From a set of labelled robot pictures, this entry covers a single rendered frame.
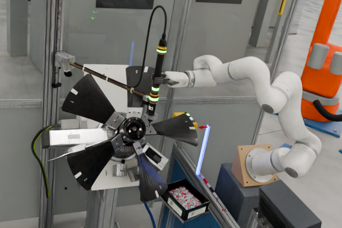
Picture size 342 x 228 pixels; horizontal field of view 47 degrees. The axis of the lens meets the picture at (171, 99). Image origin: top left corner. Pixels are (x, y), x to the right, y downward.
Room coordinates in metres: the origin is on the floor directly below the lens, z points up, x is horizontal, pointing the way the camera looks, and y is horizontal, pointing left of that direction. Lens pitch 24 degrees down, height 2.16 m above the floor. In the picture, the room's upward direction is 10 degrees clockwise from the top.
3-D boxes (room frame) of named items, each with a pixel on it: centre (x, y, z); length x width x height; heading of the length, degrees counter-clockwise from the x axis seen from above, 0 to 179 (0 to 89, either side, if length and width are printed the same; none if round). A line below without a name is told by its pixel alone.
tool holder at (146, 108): (1.75, 0.09, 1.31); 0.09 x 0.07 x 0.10; 61
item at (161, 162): (1.80, 0.05, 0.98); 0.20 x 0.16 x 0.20; 26
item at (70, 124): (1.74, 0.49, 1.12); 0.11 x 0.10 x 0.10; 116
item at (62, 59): (2.05, 0.63, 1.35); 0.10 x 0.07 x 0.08; 61
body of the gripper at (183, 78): (1.80, -0.01, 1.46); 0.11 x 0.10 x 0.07; 116
